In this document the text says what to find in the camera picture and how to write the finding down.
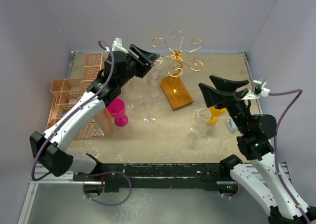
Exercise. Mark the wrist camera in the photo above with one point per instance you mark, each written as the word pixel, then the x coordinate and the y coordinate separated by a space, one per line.
pixel 259 89
pixel 118 46

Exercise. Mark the aluminium rail frame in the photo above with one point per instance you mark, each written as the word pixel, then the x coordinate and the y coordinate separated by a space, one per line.
pixel 33 186

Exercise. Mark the magenta plastic goblet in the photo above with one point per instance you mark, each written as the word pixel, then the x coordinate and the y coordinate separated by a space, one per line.
pixel 117 110

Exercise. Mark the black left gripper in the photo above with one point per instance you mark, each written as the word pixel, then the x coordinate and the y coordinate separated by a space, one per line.
pixel 144 67

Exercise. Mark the peach plastic basket organizer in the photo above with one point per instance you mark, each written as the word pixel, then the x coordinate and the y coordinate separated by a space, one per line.
pixel 67 92

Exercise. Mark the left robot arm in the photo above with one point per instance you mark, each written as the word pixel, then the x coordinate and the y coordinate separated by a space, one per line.
pixel 49 147

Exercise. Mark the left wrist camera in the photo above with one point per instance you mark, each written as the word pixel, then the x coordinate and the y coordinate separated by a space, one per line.
pixel 118 46

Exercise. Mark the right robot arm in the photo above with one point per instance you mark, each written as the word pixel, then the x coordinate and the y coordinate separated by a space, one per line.
pixel 274 192

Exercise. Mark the gold wire wine glass rack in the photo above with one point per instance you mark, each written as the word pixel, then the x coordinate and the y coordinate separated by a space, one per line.
pixel 175 69

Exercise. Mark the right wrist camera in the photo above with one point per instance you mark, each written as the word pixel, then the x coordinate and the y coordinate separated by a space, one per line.
pixel 259 89

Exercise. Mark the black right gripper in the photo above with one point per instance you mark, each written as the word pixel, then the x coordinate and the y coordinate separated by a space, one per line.
pixel 213 96

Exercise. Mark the clear tilted wine glass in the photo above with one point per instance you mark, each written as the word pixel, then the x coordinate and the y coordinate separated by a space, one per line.
pixel 201 120

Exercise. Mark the clear champagne flute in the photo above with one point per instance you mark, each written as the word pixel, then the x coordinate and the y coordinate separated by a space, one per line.
pixel 148 103

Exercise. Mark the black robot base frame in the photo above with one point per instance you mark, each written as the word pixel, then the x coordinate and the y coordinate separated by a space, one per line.
pixel 205 176

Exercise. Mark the small light blue box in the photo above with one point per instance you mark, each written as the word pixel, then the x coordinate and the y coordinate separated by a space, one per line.
pixel 232 126

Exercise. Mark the wooden rack base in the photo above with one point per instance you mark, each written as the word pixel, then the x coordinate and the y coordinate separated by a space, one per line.
pixel 175 92

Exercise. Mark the yellow plastic goblet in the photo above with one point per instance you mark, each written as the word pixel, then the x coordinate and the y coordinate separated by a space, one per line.
pixel 215 114

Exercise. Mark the clear wine glass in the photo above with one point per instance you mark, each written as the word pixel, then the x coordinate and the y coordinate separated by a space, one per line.
pixel 201 120
pixel 154 75

